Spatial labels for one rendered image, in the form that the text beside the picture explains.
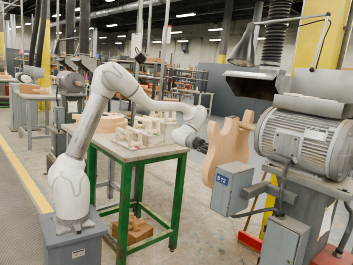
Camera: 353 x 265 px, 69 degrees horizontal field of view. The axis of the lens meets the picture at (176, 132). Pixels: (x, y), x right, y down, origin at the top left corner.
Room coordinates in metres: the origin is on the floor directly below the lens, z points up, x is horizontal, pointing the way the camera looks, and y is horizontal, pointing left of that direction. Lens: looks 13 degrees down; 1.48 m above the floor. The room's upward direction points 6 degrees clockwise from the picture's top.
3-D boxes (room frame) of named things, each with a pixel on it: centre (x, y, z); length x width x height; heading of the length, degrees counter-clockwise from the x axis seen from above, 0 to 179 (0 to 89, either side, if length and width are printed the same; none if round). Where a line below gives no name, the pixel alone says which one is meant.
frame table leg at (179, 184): (1.92, -0.07, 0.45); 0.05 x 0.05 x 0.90; 43
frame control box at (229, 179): (1.02, -0.33, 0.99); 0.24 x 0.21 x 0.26; 43
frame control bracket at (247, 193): (1.06, -0.38, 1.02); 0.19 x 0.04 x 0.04; 133
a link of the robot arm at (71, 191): (1.16, 0.48, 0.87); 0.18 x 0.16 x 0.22; 36
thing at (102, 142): (1.95, 0.30, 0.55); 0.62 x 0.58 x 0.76; 43
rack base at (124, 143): (1.84, 0.34, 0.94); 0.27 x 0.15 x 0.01; 46
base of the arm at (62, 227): (1.14, 0.47, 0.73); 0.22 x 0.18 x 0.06; 35
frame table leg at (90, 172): (1.98, 0.67, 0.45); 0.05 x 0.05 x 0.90; 43
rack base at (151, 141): (1.95, 0.24, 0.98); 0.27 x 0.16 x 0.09; 46
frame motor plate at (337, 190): (1.07, -0.62, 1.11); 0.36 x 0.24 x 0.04; 43
